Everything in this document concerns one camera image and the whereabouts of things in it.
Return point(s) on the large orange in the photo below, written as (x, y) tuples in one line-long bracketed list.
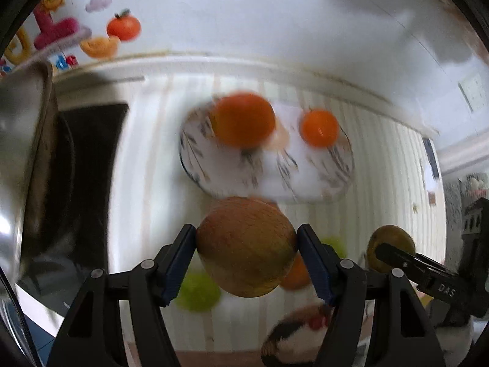
[(242, 120)]

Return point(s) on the small orange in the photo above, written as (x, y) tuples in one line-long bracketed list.
[(320, 128), (296, 275)]

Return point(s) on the green apple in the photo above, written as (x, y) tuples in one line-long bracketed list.
[(198, 294), (336, 245)]

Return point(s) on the brown round fruit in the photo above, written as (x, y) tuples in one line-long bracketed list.
[(393, 235)]

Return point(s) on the dark smartphone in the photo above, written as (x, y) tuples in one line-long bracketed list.
[(431, 156)]

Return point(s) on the white wall socket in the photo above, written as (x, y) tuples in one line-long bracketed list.
[(472, 91)]

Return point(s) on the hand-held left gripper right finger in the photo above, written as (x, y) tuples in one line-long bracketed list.
[(313, 263)]

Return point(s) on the red cherry tomato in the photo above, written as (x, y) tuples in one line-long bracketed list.
[(315, 321)]

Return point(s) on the white paper sheet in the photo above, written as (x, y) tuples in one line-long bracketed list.
[(431, 185)]

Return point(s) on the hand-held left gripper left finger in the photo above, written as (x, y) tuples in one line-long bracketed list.
[(179, 262)]

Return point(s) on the steel wok lid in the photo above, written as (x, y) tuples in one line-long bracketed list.
[(19, 160)]

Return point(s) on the striped cat print table mat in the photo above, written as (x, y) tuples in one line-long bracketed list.
[(152, 198)]

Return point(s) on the black cooktop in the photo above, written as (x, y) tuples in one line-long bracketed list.
[(88, 179)]

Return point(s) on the small brown card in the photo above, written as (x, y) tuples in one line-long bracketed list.
[(432, 198)]

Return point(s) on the colourful wall sticker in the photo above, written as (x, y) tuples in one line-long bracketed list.
[(122, 28)]

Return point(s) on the white patterned plate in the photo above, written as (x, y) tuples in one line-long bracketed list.
[(267, 176)]

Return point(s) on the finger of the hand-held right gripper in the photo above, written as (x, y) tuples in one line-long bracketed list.
[(412, 264)]

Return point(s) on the yellowish red apple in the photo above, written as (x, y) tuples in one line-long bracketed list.
[(246, 246)]

